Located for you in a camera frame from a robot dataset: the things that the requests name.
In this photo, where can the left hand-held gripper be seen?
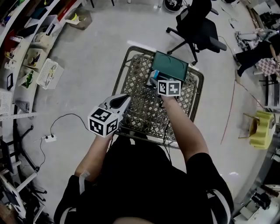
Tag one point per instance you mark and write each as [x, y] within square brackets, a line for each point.
[102, 122]

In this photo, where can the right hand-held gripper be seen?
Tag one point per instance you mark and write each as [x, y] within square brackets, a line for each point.
[169, 88]

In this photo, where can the dark green box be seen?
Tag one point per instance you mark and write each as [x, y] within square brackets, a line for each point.
[169, 65]

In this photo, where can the person's left forearm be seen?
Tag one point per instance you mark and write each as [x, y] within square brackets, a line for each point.
[92, 157]

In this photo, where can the person's right forearm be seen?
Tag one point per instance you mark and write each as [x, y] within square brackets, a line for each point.
[186, 131]

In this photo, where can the brown wicker glass-top table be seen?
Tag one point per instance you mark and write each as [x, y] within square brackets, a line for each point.
[140, 87]

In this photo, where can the black office chair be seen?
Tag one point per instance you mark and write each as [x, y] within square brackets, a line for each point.
[197, 28]

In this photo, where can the white power strip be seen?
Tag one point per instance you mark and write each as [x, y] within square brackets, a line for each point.
[50, 138]

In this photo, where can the white perforated basket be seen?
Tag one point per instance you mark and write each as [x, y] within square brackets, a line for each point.
[5, 101]
[43, 74]

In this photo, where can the black white patterned backpack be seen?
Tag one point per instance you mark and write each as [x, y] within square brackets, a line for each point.
[172, 4]

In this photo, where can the person's torso in black shirt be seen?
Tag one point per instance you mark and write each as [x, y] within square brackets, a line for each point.
[142, 186]

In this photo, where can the brown fabric waste bin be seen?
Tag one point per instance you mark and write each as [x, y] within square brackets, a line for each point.
[83, 22]

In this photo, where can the white shelf unit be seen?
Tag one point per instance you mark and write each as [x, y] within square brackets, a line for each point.
[19, 115]

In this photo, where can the cream bin with tools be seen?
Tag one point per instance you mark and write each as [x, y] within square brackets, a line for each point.
[28, 62]

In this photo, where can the cream bin with green item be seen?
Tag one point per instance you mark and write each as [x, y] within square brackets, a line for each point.
[22, 74]

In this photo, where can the table with checkered cloth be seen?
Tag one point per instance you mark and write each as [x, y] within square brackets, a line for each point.
[265, 65]

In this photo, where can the table with yellow-green cloth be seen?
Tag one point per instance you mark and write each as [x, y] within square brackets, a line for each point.
[262, 131]

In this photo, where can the small black picture frame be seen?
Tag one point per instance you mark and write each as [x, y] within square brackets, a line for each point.
[9, 81]

